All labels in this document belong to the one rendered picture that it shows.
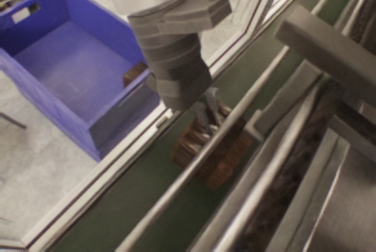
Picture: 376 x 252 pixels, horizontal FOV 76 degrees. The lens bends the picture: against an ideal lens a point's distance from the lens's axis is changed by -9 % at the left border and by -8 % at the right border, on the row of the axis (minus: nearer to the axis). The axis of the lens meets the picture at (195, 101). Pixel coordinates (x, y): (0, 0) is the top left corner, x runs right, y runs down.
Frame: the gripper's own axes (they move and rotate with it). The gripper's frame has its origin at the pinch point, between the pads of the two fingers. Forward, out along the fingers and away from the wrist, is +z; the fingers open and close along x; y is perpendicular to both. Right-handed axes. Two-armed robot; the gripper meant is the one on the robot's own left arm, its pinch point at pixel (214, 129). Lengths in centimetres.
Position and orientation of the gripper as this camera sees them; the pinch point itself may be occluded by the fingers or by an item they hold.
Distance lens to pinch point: 40.8
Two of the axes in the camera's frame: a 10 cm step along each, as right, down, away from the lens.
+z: 2.9, 7.7, 5.7
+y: -7.7, -1.6, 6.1
